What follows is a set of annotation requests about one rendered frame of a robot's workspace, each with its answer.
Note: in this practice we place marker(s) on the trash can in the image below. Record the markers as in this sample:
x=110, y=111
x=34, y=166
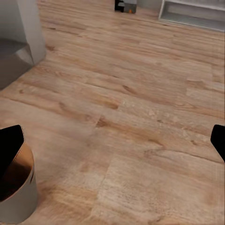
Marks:
x=18, y=188

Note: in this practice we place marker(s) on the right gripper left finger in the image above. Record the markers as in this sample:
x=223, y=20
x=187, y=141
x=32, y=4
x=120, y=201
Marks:
x=11, y=140

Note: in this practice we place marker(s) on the stairs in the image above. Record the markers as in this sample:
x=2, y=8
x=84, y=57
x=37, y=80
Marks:
x=15, y=61

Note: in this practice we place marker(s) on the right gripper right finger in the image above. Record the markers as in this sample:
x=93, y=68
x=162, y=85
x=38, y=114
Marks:
x=218, y=139

